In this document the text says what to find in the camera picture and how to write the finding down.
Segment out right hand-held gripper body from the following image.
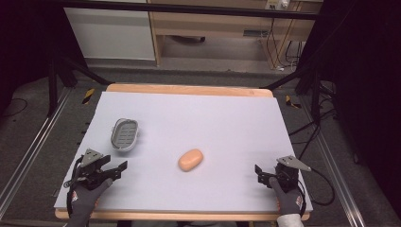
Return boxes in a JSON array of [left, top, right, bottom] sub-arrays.
[[273, 154, 312, 194]]

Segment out grey soap dish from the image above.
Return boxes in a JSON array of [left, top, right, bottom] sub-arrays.
[[110, 117, 140, 153]]

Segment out person's right hand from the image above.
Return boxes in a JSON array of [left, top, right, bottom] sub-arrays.
[[269, 177, 305, 218]]

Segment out black floor cables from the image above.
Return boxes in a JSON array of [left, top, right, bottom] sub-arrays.
[[287, 79, 340, 160]]

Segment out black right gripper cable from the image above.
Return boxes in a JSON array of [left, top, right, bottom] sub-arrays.
[[297, 167, 336, 207]]

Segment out black frame bar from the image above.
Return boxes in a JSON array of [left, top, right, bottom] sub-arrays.
[[59, 0, 320, 21]]

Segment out white cabinet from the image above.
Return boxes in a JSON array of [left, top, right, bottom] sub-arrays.
[[63, 6, 156, 61]]

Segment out yellow black floor marker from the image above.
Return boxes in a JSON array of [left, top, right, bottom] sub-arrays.
[[81, 87, 96, 105], [285, 95, 303, 110]]

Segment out black curtain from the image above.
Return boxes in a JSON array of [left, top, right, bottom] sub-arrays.
[[0, 0, 65, 112], [301, 0, 401, 211]]

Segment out metal floor rail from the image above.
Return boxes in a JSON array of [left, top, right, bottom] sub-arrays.
[[298, 96, 368, 227], [0, 87, 73, 219]]

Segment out black metal stand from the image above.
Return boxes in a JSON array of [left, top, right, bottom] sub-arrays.
[[259, 61, 324, 122], [46, 51, 113, 118]]

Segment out thin black floor cable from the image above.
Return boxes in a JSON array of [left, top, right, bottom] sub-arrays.
[[0, 97, 29, 119]]

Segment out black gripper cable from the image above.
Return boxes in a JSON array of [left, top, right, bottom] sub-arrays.
[[297, 167, 336, 207], [63, 156, 83, 219]]

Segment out white table mat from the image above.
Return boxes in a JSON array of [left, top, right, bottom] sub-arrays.
[[53, 91, 314, 213]]

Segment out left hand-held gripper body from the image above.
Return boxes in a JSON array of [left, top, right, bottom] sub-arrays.
[[64, 148, 112, 191]]

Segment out cables under desk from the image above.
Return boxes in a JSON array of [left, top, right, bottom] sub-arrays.
[[265, 18, 305, 72]]

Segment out white power strip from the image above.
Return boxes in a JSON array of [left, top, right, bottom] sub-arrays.
[[265, 0, 291, 10]]

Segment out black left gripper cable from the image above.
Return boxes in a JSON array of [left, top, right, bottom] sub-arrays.
[[63, 156, 83, 219]]

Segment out wooden desk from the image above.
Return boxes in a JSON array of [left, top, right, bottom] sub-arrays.
[[147, 0, 317, 69]]

